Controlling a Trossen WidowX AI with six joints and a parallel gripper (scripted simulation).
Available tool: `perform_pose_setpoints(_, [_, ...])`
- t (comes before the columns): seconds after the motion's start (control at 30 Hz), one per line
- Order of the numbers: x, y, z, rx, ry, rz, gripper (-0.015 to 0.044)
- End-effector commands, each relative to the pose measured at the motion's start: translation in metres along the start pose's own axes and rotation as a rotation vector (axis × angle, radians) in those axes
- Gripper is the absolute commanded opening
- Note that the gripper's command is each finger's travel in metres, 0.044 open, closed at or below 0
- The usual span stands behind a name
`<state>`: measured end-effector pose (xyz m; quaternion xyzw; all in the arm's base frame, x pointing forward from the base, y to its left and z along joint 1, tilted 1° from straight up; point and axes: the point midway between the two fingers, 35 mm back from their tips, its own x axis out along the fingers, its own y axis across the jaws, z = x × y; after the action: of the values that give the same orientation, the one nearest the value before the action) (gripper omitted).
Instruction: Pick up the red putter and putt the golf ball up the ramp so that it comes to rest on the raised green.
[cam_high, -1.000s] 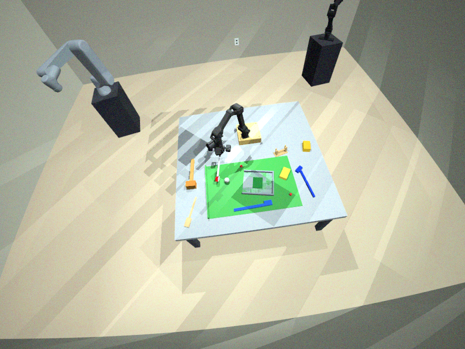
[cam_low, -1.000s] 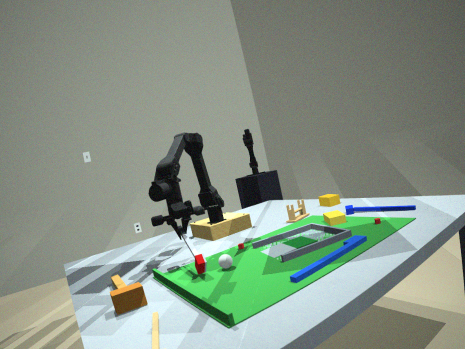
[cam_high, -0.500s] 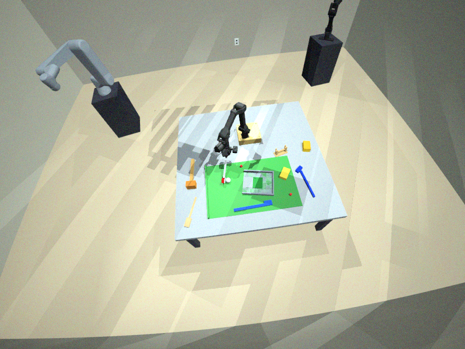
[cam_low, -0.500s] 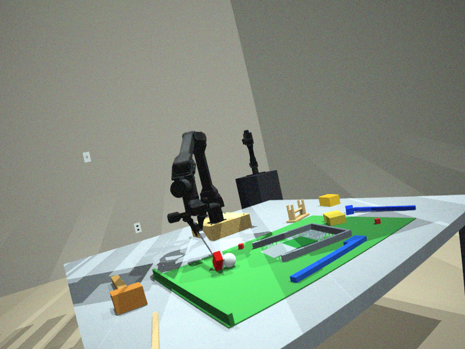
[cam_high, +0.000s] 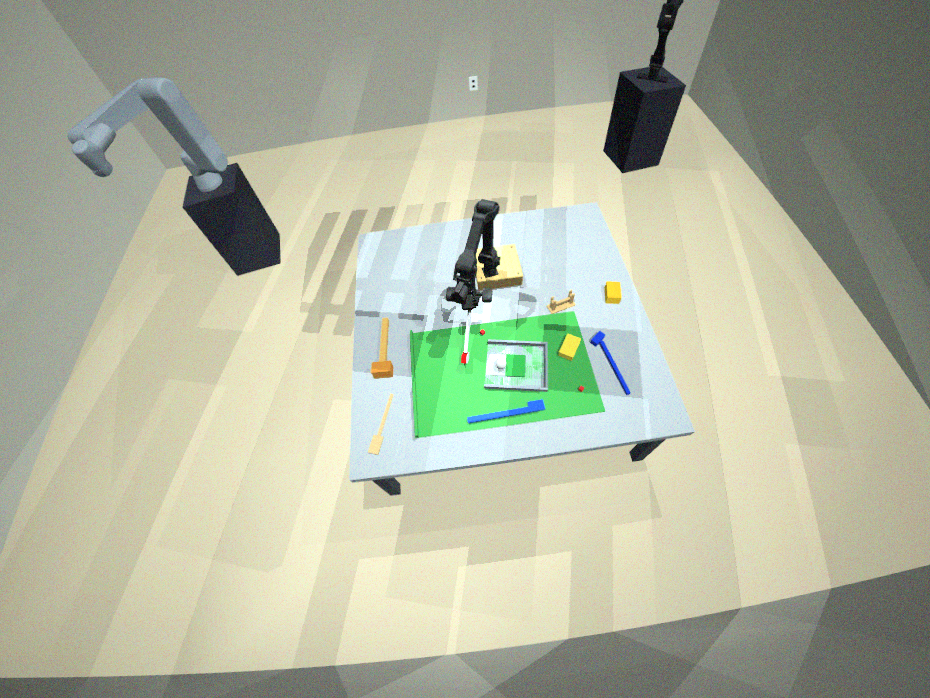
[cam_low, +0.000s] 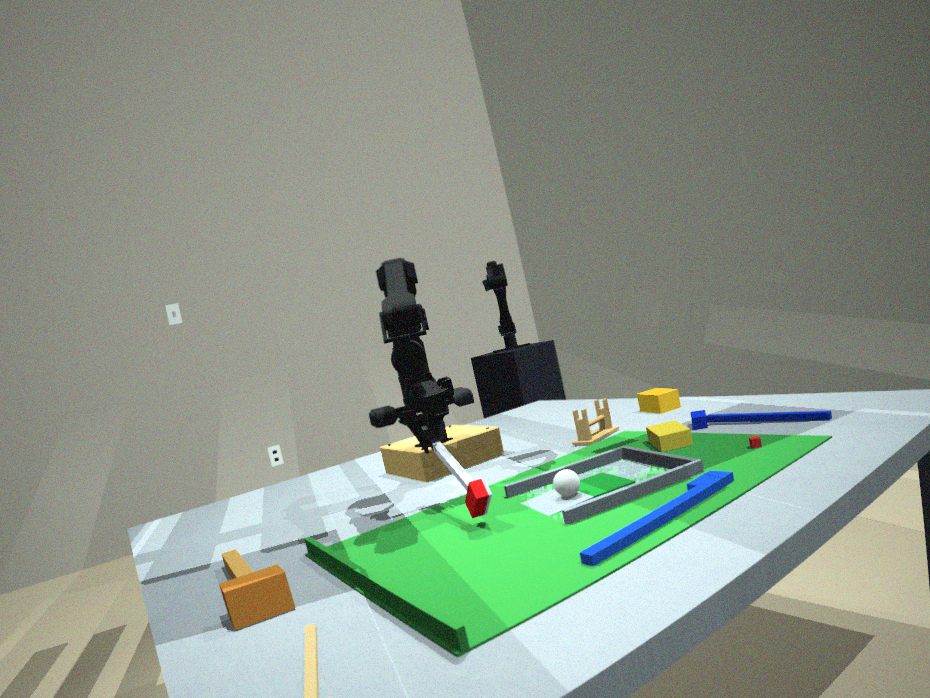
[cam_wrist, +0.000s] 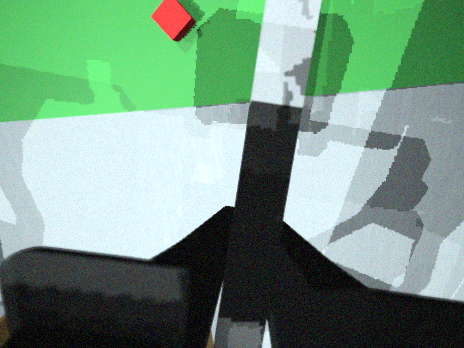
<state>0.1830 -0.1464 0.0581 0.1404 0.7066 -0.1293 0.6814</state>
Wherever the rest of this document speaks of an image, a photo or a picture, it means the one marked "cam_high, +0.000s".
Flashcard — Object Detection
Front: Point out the green flat mat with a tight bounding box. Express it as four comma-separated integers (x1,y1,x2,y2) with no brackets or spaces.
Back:
413,311,605,437

